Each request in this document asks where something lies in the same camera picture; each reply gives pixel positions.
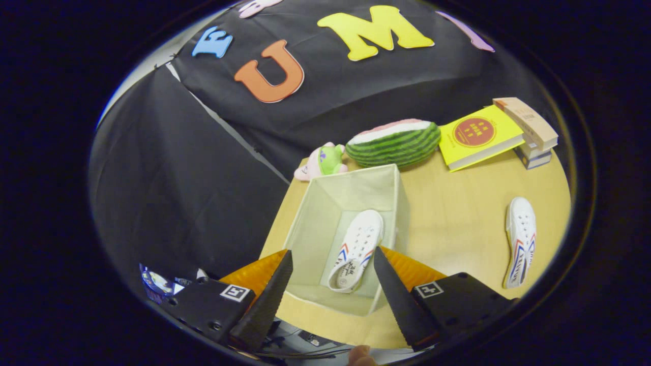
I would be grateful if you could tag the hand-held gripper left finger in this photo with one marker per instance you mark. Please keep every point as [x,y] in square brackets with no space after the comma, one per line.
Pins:
[267,305]

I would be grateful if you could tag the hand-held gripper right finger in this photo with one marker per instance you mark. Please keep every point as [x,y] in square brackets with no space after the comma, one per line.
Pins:
[402,305]

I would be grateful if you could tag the white canvas shoe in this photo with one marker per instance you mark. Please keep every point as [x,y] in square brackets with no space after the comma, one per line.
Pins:
[521,223]
[361,234]

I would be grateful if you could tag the beige fabric storage box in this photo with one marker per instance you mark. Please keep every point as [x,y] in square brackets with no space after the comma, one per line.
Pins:
[325,213]

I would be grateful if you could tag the open laptop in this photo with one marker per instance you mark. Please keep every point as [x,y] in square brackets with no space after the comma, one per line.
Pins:
[155,282]

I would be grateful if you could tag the black backdrop cloth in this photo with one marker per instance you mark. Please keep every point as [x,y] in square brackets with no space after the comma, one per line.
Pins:
[178,178]

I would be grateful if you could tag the pink plush toy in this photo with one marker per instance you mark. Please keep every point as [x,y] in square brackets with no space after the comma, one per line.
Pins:
[330,160]

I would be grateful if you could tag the watermelon slice plush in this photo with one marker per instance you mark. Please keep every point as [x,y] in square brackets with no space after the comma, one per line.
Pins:
[394,145]

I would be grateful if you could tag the yellow book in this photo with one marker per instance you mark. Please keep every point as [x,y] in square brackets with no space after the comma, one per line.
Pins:
[478,132]

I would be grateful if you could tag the dark blue book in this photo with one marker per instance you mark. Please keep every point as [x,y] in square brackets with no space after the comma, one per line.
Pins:
[534,160]

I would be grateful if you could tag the tan book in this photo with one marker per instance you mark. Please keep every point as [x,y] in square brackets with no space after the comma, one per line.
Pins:
[529,122]

